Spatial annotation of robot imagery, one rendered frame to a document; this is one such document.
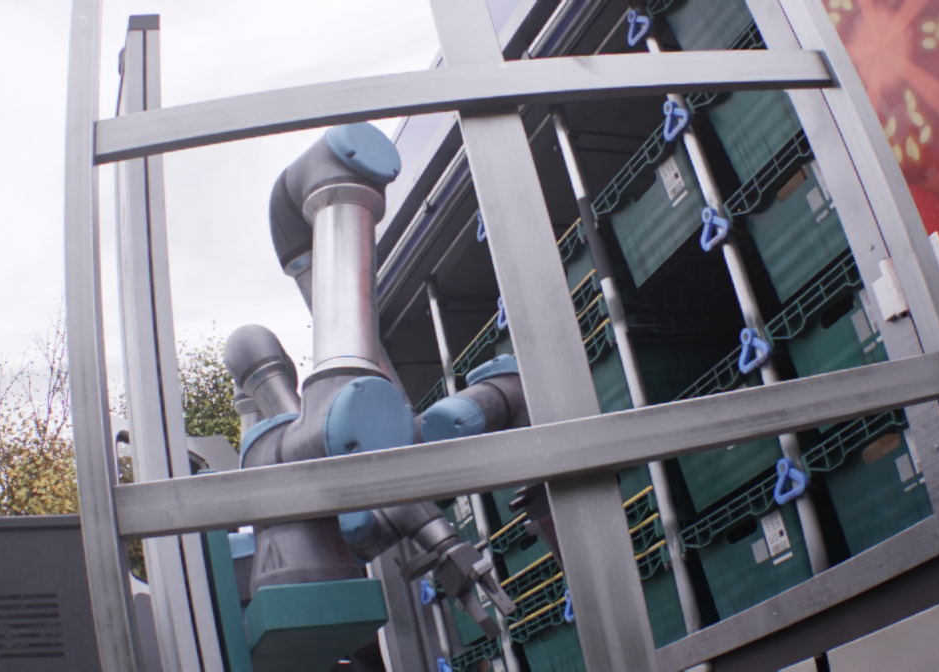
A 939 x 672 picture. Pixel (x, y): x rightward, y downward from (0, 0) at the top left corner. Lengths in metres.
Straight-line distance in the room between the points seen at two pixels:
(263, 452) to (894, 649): 1.02
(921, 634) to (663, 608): 1.00
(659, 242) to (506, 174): 1.86
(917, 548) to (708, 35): 1.24
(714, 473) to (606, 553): 1.79
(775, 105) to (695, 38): 0.31
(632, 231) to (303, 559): 1.47
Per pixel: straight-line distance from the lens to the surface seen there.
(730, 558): 2.38
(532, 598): 3.14
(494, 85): 0.75
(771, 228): 2.24
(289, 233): 1.67
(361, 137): 1.60
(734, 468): 2.36
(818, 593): 1.93
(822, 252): 2.14
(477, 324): 4.29
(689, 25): 2.51
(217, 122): 0.73
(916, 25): 1.75
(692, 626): 2.47
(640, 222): 2.63
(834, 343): 2.11
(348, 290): 1.47
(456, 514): 3.55
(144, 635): 4.37
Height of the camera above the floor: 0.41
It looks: 23 degrees up
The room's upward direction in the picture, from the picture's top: 12 degrees counter-clockwise
